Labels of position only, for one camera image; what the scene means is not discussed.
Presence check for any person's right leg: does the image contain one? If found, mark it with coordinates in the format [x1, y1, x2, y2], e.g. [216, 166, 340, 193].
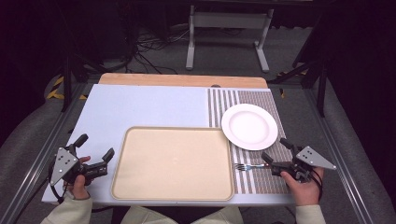
[190, 206, 246, 224]

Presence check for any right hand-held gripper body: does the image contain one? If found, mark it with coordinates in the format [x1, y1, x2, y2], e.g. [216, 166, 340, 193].
[270, 145, 338, 185]

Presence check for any tangle of black floor cables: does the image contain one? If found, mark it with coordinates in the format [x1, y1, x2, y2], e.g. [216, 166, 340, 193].
[130, 26, 191, 75]

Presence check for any white metal stand frame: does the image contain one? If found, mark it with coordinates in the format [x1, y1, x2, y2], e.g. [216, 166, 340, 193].
[185, 4, 276, 74]

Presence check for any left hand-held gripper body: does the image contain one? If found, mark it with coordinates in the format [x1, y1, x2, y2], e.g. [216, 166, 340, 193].
[49, 143, 109, 188]

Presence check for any beige rectangular tray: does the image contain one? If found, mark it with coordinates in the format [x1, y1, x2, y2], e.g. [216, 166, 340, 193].
[110, 125, 235, 202]

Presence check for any left hand-held gripper cable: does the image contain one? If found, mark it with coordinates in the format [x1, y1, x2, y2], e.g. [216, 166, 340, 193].
[46, 167, 68, 205]

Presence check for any person's right hand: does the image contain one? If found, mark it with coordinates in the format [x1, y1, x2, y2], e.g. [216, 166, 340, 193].
[279, 167, 326, 207]

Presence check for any white round plate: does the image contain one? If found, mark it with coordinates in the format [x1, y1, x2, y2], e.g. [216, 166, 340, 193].
[220, 103, 279, 152]

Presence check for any yellow black floor tape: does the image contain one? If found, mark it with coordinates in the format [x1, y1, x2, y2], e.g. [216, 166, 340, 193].
[46, 75, 89, 101]

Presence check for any metal fork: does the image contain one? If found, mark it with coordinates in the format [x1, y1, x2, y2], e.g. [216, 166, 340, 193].
[234, 162, 273, 172]

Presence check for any black tripod stand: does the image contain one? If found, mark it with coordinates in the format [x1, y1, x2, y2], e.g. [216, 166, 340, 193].
[268, 12, 331, 119]

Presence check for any right hand-held gripper cable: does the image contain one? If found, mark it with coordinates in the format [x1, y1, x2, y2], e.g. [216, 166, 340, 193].
[309, 167, 324, 202]

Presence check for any black metal stand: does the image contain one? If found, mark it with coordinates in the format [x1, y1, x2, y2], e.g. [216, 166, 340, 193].
[59, 46, 110, 114]

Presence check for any person's left hand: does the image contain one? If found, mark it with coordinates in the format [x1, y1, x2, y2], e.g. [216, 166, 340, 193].
[63, 155, 93, 201]

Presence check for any person's leg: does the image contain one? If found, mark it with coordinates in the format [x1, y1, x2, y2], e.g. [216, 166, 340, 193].
[190, 206, 246, 224]
[120, 205, 171, 224]

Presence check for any hand-held gripper cable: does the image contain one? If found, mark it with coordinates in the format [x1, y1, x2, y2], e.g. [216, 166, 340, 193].
[46, 167, 68, 205]
[309, 167, 324, 202]

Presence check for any striped woven placemat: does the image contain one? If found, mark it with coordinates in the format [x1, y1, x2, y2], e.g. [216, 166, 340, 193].
[206, 87, 294, 196]

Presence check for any person's left leg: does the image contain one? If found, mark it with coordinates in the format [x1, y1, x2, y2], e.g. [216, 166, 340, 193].
[120, 205, 171, 224]

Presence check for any aluminium rail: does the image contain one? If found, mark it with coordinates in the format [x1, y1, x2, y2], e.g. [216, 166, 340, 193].
[0, 83, 95, 224]
[302, 88, 375, 224]

